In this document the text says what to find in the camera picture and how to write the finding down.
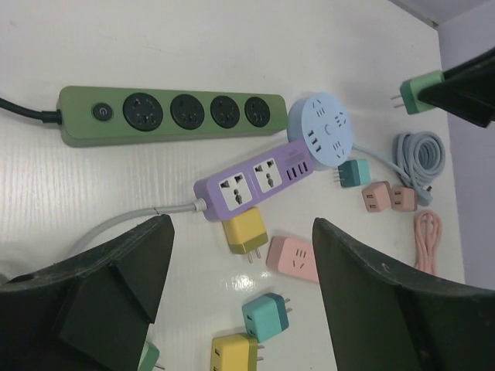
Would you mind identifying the light blue coiled cord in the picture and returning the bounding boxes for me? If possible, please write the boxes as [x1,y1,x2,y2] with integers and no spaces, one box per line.
[350,131,446,206]

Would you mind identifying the pink power strip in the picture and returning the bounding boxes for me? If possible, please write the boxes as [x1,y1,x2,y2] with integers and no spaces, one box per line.
[266,236,319,284]

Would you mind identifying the teal charger plug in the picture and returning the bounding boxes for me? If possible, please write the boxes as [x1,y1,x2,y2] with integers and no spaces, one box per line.
[335,158,371,189]
[242,292,291,343]

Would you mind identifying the yellow charger plug upper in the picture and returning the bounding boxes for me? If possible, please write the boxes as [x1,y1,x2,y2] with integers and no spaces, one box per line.
[222,206,268,264]

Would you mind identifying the pink charger plug right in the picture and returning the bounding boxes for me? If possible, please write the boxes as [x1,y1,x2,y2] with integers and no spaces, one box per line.
[391,186,418,212]

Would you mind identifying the pink power cord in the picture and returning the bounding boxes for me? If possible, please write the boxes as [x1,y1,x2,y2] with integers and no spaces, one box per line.
[413,209,442,276]

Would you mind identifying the green charger plug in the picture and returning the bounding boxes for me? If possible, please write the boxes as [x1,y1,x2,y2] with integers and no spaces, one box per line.
[391,70,445,115]
[138,342,165,371]

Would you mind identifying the pink charger plug left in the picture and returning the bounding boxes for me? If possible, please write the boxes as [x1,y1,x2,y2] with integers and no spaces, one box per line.
[361,181,391,213]

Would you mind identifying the green power strip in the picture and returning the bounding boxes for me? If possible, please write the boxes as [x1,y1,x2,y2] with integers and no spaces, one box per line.
[57,86,288,148]

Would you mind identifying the blue round power socket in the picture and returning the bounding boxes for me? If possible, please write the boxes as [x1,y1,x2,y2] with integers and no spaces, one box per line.
[287,93,353,170]

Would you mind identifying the purple power strip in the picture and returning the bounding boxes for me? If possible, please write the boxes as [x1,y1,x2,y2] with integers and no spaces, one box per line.
[193,140,314,221]

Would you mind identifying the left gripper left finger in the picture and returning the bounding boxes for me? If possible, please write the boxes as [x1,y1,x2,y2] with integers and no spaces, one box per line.
[1,215,175,370]

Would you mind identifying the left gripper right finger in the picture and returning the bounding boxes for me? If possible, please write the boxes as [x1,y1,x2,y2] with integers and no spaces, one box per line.
[312,218,494,370]

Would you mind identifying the yellow charger plug lower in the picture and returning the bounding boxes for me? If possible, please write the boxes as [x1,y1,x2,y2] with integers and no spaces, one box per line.
[210,333,264,371]

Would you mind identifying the yellow charger plug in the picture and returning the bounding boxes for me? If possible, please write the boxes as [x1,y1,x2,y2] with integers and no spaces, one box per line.
[222,206,268,264]
[210,333,264,371]

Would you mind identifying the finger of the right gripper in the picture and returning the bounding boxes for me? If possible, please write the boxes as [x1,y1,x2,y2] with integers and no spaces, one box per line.
[419,49,494,128]

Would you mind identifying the pink charger plug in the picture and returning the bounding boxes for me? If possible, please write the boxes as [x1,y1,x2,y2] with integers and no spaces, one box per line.
[361,181,391,213]
[391,186,418,212]

